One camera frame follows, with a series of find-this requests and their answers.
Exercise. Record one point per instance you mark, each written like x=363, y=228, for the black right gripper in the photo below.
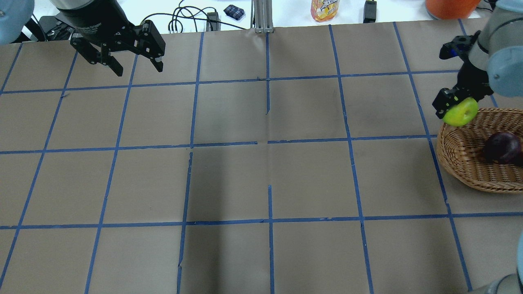
x=473, y=84

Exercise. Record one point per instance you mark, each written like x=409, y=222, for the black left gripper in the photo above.
x=93, y=21

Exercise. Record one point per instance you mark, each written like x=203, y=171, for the green toy apple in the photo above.
x=462, y=113

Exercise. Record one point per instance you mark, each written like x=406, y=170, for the dark red toy apple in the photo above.
x=503, y=148

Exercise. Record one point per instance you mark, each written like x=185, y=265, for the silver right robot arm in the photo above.
x=496, y=49

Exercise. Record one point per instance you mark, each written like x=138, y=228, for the oval wicker basket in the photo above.
x=459, y=151

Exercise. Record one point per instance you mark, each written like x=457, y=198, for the orange bucket with grey lid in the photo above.
x=451, y=9

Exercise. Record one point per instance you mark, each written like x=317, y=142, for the dark blue computer mouse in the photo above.
x=234, y=12

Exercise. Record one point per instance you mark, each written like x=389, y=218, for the yellow juice bottle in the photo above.
x=324, y=10

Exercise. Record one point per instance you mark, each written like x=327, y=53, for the aluminium frame post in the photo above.
x=262, y=16

